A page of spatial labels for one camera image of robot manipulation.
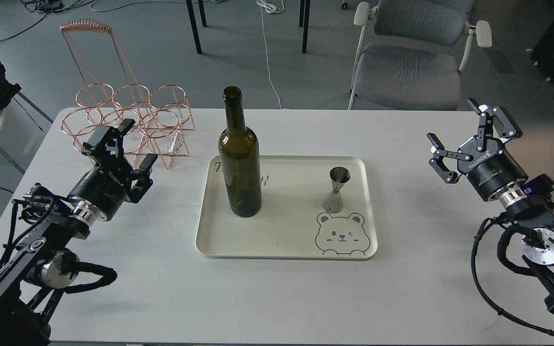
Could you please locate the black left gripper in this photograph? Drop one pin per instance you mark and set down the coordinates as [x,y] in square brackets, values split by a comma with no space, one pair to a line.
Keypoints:
[108,184]

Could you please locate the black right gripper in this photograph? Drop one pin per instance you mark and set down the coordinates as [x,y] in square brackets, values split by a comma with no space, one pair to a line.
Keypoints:
[483,158]

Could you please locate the dark green wine bottle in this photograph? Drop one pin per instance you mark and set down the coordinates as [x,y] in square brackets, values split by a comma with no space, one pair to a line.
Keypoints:
[238,147]

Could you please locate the steel double jigger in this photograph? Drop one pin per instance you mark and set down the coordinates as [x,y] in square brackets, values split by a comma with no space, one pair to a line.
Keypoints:
[333,202]

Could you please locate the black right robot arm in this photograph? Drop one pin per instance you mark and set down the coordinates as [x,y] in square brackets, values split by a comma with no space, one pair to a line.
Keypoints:
[526,245]

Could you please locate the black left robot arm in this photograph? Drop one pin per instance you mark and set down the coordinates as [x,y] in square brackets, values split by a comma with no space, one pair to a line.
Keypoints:
[37,268]

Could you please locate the grey office chair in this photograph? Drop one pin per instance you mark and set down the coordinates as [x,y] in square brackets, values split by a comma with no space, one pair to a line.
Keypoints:
[407,78]

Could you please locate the cream bear serving tray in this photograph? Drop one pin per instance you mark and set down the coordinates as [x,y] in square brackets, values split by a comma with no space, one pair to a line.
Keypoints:
[292,223]

